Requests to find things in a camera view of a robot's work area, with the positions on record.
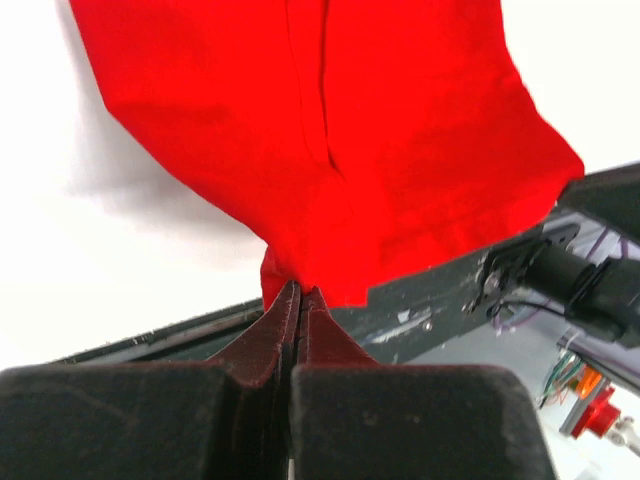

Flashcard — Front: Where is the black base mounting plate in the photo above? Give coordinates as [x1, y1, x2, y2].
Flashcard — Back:
[54, 159, 640, 366]

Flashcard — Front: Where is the red t shirt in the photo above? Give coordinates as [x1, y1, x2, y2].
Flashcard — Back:
[71, 1, 584, 307]

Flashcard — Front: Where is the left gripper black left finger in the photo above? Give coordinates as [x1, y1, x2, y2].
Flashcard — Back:
[1, 283, 301, 479]

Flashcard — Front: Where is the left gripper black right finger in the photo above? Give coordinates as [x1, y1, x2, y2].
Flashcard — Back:
[289, 289, 556, 479]

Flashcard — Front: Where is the red emergency stop button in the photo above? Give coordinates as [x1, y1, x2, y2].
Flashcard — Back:
[571, 386, 621, 439]

